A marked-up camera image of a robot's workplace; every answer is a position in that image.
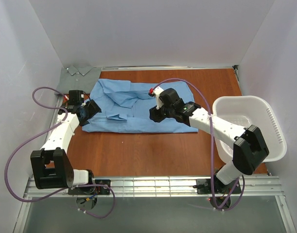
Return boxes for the white plastic laundry basket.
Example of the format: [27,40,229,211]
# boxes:
[212,96,287,173]

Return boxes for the aluminium back frame rail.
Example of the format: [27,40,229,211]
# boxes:
[101,66,233,72]

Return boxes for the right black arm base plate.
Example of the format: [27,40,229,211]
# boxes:
[193,178,242,194]

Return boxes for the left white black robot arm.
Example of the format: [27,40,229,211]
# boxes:
[30,90,102,189]

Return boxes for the aluminium front frame rail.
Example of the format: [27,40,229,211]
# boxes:
[23,176,284,199]

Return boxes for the folded grey long sleeve shirt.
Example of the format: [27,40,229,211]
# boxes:
[56,65,102,94]

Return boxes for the aluminium frame rail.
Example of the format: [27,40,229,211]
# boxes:
[33,95,64,177]
[232,65,243,95]
[101,66,233,72]
[23,176,284,199]

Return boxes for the light blue long sleeve shirt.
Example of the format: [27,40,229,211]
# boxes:
[82,79,198,133]

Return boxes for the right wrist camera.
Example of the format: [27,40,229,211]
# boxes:
[148,86,164,110]

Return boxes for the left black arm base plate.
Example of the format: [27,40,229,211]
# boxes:
[68,179,111,196]

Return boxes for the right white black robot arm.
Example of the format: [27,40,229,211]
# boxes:
[149,87,269,192]

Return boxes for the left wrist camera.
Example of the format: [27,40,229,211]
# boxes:
[63,94,70,102]

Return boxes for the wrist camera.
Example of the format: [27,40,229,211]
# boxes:
[63,94,70,102]
[148,86,164,110]

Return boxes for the aluminium left frame rail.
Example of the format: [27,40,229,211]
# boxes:
[33,95,64,177]

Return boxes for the aluminium right frame rail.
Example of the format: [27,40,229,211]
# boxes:
[232,65,243,95]

